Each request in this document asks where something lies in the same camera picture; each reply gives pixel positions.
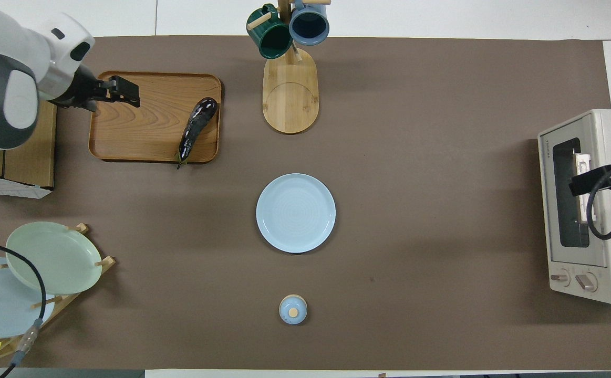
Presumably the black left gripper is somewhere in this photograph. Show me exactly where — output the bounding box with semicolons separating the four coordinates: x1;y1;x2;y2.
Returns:
77;75;142;112

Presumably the glass oven door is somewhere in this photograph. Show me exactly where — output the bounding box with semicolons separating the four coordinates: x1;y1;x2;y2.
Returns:
539;117;609;267

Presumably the black utensil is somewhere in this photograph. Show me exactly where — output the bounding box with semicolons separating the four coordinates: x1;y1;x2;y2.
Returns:
177;97;219;170

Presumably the light blue ribbed plate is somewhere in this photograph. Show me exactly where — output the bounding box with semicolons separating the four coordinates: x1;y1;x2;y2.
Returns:
255;173;337;254

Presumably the wooden serving tray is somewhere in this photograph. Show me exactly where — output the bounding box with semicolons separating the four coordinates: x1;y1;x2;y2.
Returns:
88;71;223;164

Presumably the dark green mug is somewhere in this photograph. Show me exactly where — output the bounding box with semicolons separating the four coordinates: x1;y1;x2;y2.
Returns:
246;4;294;60

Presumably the wooden mug tree stand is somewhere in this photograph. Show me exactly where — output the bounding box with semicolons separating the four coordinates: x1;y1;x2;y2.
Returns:
246;0;332;135

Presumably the pale green plate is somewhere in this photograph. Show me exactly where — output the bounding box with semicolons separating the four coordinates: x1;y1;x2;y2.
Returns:
5;221;103;296

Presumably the brown table mat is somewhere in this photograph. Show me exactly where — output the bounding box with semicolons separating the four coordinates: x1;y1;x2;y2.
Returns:
0;36;611;371

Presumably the blue mug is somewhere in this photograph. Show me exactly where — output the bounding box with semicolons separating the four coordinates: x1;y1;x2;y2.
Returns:
288;0;330;46

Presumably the wooden plate rack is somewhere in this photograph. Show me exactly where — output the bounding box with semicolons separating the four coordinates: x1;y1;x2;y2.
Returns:
0;223;117;360

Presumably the small blue white bell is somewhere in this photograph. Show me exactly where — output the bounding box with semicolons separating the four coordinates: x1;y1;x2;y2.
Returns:
278;294;308;326

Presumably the wooden shelf with wire basket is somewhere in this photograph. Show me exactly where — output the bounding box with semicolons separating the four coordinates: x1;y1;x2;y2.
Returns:
0;100;58;200

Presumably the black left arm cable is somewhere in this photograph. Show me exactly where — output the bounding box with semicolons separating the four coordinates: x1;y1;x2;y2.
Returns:
0;237;47;378

